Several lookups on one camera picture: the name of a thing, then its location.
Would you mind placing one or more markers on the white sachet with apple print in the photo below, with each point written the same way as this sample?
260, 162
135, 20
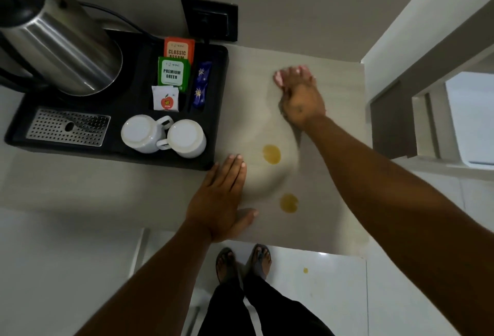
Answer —
166, 98

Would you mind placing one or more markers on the black wall socket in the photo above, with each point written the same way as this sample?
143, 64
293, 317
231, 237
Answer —
210, 19

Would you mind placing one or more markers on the black trousers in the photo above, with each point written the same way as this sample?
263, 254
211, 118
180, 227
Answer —
262, 308

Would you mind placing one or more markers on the person's left middle finger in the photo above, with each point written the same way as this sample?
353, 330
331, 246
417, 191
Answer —
232, 172

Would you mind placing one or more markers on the person's right fingers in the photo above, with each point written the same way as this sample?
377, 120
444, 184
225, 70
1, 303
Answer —
295, 75

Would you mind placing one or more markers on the blue star-print sachet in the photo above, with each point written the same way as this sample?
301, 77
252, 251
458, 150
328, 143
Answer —
203, 73
198, 95

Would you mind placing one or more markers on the person's left little finger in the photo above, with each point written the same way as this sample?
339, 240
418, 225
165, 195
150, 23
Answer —
210, 181

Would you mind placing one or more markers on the person's right hand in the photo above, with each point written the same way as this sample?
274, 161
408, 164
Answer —
301, 102

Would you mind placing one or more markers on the pale wiping cloth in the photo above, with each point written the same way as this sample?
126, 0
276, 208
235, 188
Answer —
258, 169

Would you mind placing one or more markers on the yellow liquid spill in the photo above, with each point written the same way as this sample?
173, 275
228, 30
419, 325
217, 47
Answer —
288, 203
271, 154

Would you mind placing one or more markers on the stainless steel electric kettle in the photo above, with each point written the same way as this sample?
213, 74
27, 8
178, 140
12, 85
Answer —
58, 38

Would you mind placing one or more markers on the green tea bag packet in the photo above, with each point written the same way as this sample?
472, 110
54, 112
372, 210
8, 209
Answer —
173, 73

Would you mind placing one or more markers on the perforated metal drip grate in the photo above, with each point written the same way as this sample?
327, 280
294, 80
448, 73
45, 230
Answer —
67, 127

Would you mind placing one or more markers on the person's left hand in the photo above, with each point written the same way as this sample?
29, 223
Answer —
214, 208

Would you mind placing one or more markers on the person's left forearm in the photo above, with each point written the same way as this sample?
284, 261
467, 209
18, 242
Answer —
154, 289

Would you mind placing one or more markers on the person's right forearm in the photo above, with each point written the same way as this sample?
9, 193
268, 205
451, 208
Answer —
405, 223

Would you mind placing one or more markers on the black serving tray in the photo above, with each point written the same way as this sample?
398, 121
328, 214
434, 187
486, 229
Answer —
135, 100

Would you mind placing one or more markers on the person's left thumb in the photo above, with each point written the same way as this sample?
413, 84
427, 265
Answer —
247, 218

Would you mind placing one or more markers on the person's left foot in sandal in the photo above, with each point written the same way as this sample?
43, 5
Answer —
226, 264

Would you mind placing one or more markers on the white ceramic cup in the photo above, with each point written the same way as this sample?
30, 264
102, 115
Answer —
142, 133
186, 138

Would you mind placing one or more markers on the orange tea bag packet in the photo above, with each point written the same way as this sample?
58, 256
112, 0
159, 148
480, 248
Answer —
178, 49

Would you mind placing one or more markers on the person's right foot in sandal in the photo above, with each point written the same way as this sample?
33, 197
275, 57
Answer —
259, 260

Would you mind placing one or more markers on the white framed window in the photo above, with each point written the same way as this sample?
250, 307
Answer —
469, 119

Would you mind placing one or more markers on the person's foot in sandal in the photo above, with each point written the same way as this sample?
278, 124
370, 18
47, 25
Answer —
226, 264
259, 260

